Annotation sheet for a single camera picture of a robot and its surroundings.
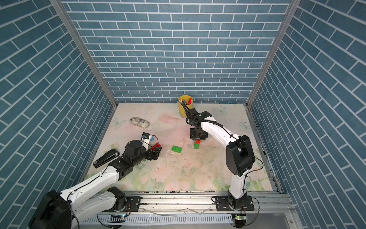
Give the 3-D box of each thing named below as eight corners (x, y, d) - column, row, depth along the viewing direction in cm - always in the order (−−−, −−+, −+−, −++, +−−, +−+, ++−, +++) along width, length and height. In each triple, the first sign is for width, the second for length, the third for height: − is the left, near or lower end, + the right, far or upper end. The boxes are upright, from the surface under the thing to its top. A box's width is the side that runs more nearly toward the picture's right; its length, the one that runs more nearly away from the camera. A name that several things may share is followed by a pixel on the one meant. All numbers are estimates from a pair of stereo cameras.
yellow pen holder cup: (181, 119, 114) (180, 105, 101) (177, 111, 119) (176, 97, 107) (194, 115, 116) (194, 101, 104) (189, 108, 122) (190, 93, 110)
